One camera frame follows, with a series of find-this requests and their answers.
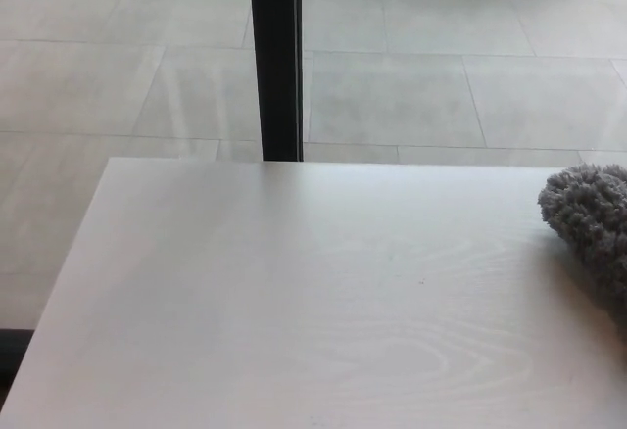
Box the grey fluffy microfibre duster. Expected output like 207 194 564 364
537 163 627 325

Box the black window frame post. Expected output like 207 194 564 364
247 0 306 163

